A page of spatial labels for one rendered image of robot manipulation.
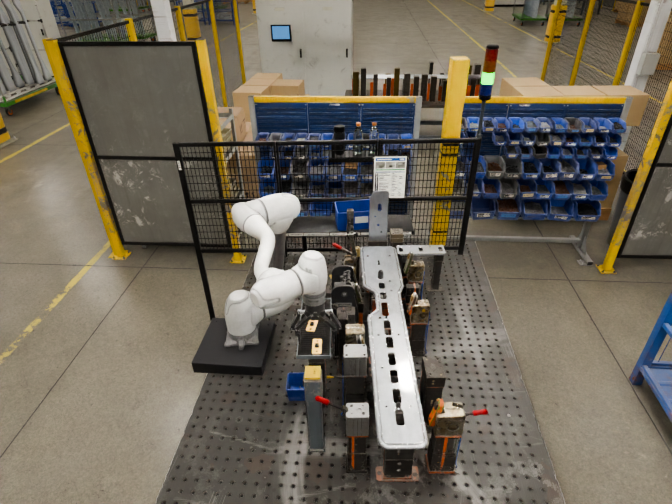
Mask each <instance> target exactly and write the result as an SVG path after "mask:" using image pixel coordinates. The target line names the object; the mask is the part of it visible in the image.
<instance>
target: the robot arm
mask: <svg viewBox="0 0 672 504"><path fill-rule="evenodd" d="M299 213H300V203H299V200H298V199H297V197H296V196H294V195H291V194H289V193H277V194H272V195H268V196H264V197H262V198H259V199H256V200H252V201H248V202H246V203H245V202H239V203H236V204H235V205H234V206H233V207H232V210H231V214H232V219H233V221H234V223H235V224H236V226H237V227H238V228H239V229H240V230H241V231H243V232H245V233H246V234H248V235H250V236H252V237H254V238H256V239H258V240H260V246H259V249H258V253H257V256H256V260H255V264H254V273H255V276H256V279H257V281H256V283H255V284H254V285H253V287H252V288H251V290H250V292H249V291H246V290H237V291H234V292H232V293H231V294H230V295H229V296H228V298H227V300H226V303H225V321H226V325H227V337H226V342H225V347H231V346H239V350H243V349H244V346H245V345H258V344H259V340H258V328H259V325H260V323H259V322H260V321H261V320H262V319H265V318H268V317H271V316H274V315H276V314H278V313H281V312H283V311H284V310H286V309H288V308H289V307H290V306H291V305H292V304H293V302H294V300H295V298H297V297H299V296H301V295H302V297H303V302H304V303H305V310H301V309H300V308H298V311H297V314H296V316H295V318H294V320H293V321H292V323H291V326H290V330H295V336H298V341H299V344H301V331H300V328H301V327H302V326H303V325H304V324H305V323H306V322H308V321H309V320H311V321H313V320H321V321H323V322H325V323H326V324H327V325H328V326H329V327H331V328H332V344H334V336H337V330H338V329H339V330H341V323H340V322H339V320H338V319H337V317H336V316H335V314H334V313H333V309H332V308H330V310H325V305H324V302H325V297H326V284H327V266H326V262H325V258H324V256H323V255H322V254H321V253H319V252H318V251H314V250H309V251H305V252H304V253H303V254H302V255H301V257H300V259H299V261H298V264H297V265H296V266H295V267H293V268H292V269H290V270H287V271H284V256H285V241H286V231H287V230H288V229H289V227H290V225H291V223H292V221H293V219H294V218H296V217H297V216H298V214H299ZM326 313H327V314H328V315H329V316H330V317H331V319H332V320H333V322H334V323H333V322H332V321H331V320H330V319H329V318H328V317H327V316H326V315H325V314H326ZM302 314H305V317H304V318H303V319H302V320H301V321H299V322H298V320H299V318H300V316H301V315H302ZM297 322H298V323H297ZM296 323H297V324H296Z"/></svg>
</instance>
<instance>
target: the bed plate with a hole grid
mask: <svg viewBox="0 0 672 504"><path fill-rule="evenodd" d="M457 251H458V250H445V252H446V253H445V254H444V259H443V262H442V268H441V275H440V283H439V285H442V286H443V288H444V291H439V292H428V291H427V290H426V285H432V283H431V282H432V274H433V265H434V255H427V256H414V257H417V261H423V262H424V265H425V267H424V269H425V272H424V281H423V290H422V299H421V300H428V301H429V304H430V316H429V324H427V325H428V332H427V329H426V328H425V330H426V333H427V340H426V337H425V336H424V339H425V341H426V351H425V353H426V352H427V353H426V354H425V355H424V357H441V360H442V364H443V368H444V372H445V376H446V381H445V386H444V388H443V391H442V397H441V399H443V402H461V403H462V404H463V410H464V412H465V413H466V412H472V411H473V410H481V409H487V410H488V414H486V415H477V416H474V415H468V416H466V419H465V423H464V428H463V433H462V438H461V441H460V438H459V439H458V440H457V445H456V450H455V452H456V454H457V450H458V445H459V441H460V446H459V450H458V455H457V460H456V464H457V468H455V469H456V470H455V472H457V473H459V474H460V475H458V474H457V475H456V476H454V475H450V474H455V473H445V474H438V476H437V475H436V474H429V475H428V473H427V472H426V470H425V468H424V467H425V466H426V465H424V464H422V463H425V461H424V459H425V454H427V453H428V446H429V440H430V438H431V435H432V433H427V437H428V443H427V445H426V447H425V448H423V449H415V450H414V458H413V466H417V467H418V472H419V478H420V480H419V481H401V482H378V481H377V480H376V470H375V468H376V467H377V466H383V462H384V458H382V451H381V446H380V445H379V444H378V442H377V436H374V435H373V424H374V423H376V421H375V408H374V396H373V384H372V377H369V370H368V368H369V367H371V365H370V364H369V359H368V368H367V380H366V381H367V382H368V384H367V383H366V385H367V386H366V395H367V401H365V403H368V405H369V434H368V437H366V448H367V468H368V470H369V473H370V475H369V476H368V475H365V476H362V475H361V474H357V473H346V464H345V463H344V460H343V459H344V456H345V455H347V441H348V437H347V435H346V421H344V418H342V417H343V416H342V415H341V410H340V409H338V408H336V407H333V406H331V405H322V411H323V431H324V436H326V451H325V452H308V443H309V439H308V426H307V418H306V417H307V414H306V401H289V398H288V395H287V391H286V382H287V374H288V373H303V372H304V371H305V366H309V362H308V359H296V352H297V342H298V336H295V330H290V326H291V323H292V321H293V320H294V318H295V316H296V314H297V311H298V308H300V309H301V303H302V298H303V297H302V295H301V296H299V297H297V298H295V300H294V302H293V304H292V305H291V306H290V307H289V308H288V309H286V310H284V311H283V312H281V313H278V314H276V315H274V316H271V317H268V318H265V319H262V320H264V321H275V327H276V328H275V332H274V335H273V339H272V343H271V346H270V350H269V354H268V358H267V361H266V365H265V369H264V372H263V376H261V375H239V374H218V373H207V375H206V378H205V380H204V383H203V385H202V388H201V390H200V394H199V396H198V398H197V400H196V402H195V405H194V407H193V410H192V414H191V416H190V417H189V420H188V422H187V425H186V427H185V430H184V435H183V437H182V438H181V439H180V442H179V444H178V447H177V449H176V452H175V454H174V457H173V459H172V462H171V464H170V467H169V471H168V473H167V474H166V479H165V481H164V483H163V484H162V488H161V490H160V491H159V494H158V496H157V499H156V503H155V504H565V500H564V497H563V494H562V491H561V488H560V485H559V482H558V481H557V479H556V474H555V471H554V468H553V465H552V462H551V459H550V456H549V453H548V451H547V448H546V445H545V442H544V439H543V437H542V434H541V432H540V430H539V425H538V422H537V419H536V418H535V416H534V410H533V407H532V404H531V401H530V398H529V396H528V393H527V390H526V387H525V386H524V381H523V380H522V378H521V377H522V375H521V372H520V370H519V367H518V364H517V361H516V358H515V355H514V352H513V350H512V346H511V344H510V341H509V338H508V335H507V333H506V329H505V326H504V325H503V320H502V318H501V315H500V312H499V311H498V306H497V303H496V300H495V297H494V294H493V292H492V289H491V286H490V283H489V280H488V277H487V274H486V271H485V269H484V266H483V263H482V260H481V257H480V254H479V251H478V248H477V245H476V242H475V240H473V239H466V240H465V246H464V252H463V255H458V254H457Z"/></svg>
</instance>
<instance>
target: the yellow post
mask: <svg viewBox="0 0 672 504"><path fill-rule="evenodd" d="M469 67H470V59H469V58H468V57H466V56H462V57H450V62H449V71H448V80H447V89H446V98H445V107H444V116H443V125H442V134H441V138H460V132H461V119H462V111H463V106H464V102H465V96H466V89H467V81H468V74H469ZM442 145H443V151H442ZM446 145H447V152H446ZM450 146H451V148H454V147H455V148H458V147H459V143H456V145H455V143H452V144H451V143H440V152H439V161H438V164H440V162H441V164H444V162H445V164H448V162H449V164H452V162H453V164H456V162H457V157H454V160H453V157H450V160H449V154H450V156H453V154H454V156H457V154H458V149H455V153H454V149H451V152H450ZM441 153H442V160H441ZM445 154H446V160H445ZM455 169H456V165H453V168H452V165H449V168H448V165H445V168H444V165H441V169H440V165H438V170H437V172H439V171H440V172H443V170H444V172H447V170H448V172H451V170H452V172H455ZM450 177H451V179H454V177H455V173H452V176H451V173H448V176H447V173H444V177H443V173H440V177H439V173H437V179H436V180H437V181H436V187H445V186H446V187H449V185H450V187H453V184H454V180H451V183H450ZM446 178H447V184H446ZM442 179H443V185H442ZM438 180H439V186H438ZM452 192H453V188H450V191H449V188H446V192H445V188H442V193H441V188H438V194H448V193H449V194H452ZM439 204H440V208H443V202H437V203H436V202H434V206H433V208H435V206H436V208H439ZM442 210H443V215H449V214H450V209H447V214H446V209H440V210H439V209H436V212H435V209H433V215H438V212H439V215H442ZM441 218H442V222H448V221H449V216H446V221H445V216H439V218H438V216H435V221H434V216H432V222H437V221H438V222H441ZM444 224H445V229H444ZM440 226H441V232H440ZM446 228H448V223H442V224H441V223H438V226H437V223H434V229H433V223H431V232H430V235H432V232H433V235H436V229H437V235H439V234H440V235H443V231H444V235H447V229H446ZM435 237H436V241H442V239H443V241H446V236H444V237H443V236H440V240H439V236H433V238H432V236H430V241H429V245H431V241H432V245H438V242H436V243H435Z"/></svg>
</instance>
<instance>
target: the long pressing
mask: <svg viewBox="0 0 672 504"><path fill-rule="evenodd" d="M389 255H390V256H389ZM378 260H379V261H380V265H378ZM360 262H361V275H362V287H363V288H364V289H366V290H367V291H369V292H371V293H373V294H374V296H375V304H376V310H375V311H373V312H372V313H371V314H369V315H368V317H367V324H368V336H369V348H370V360H371V372H372V384H373V396H374V408H375V421H376V433H377V442H378V444H379V445H380V446H381V447H382V448H384V449H387V450H407V449H423V448H425V447H426V445H427V443H428V437H427V432H426V426H425V421H424V416H423V411H422V405H421V400H420V395H419V389H418V384H417V379H416V373H415V368H414V363H413V357H412V352H411V347H410V341H409V336H408V331H407V326H406V320H405V315H404V310H403V304H402V299H401V292H402V290H403V288H404V284H403V279H402V274H401V269H400V264H399V260H398V255H397V250H396V248H395V247H392V246H366V247H360ZM379 270H383V272H384V278H383V279H379V278H378V271H379ZM389 281H390V282H389ZM379 283H384V285H385V288H383V289H381V288H379ZM390 290H392V291H390ZM380 293H386V299H381V297H380ZM382 303H387V306H388V313H389V316H387V318H385V317H386V316H383V313H382V305H381V304H382ZM379 317H381V319H380V318H379ZM384 321H390V327H391V335H386V334H385V329H384ZM378 334H379V335H378ZM398 334H399V335H398ZM387 337H391V338H392V341H393V348H387V344H386V338H387ZM389 353H393V354H394V355H395V362H396V364H395V365H390V364H389V360H388V354H389ZM381 367H383V368H381ZM390 371H397V375H398V383H392V382H391V376H390ZM394 389H398V390H400V396H401V409H396V403H394V399H393V390H394ZM386 406H387V407H386ZM409 406H411V407H409ZM396 410H402V411H403V417H404V425H397V423H396V415H395V411H396Z"/></svg>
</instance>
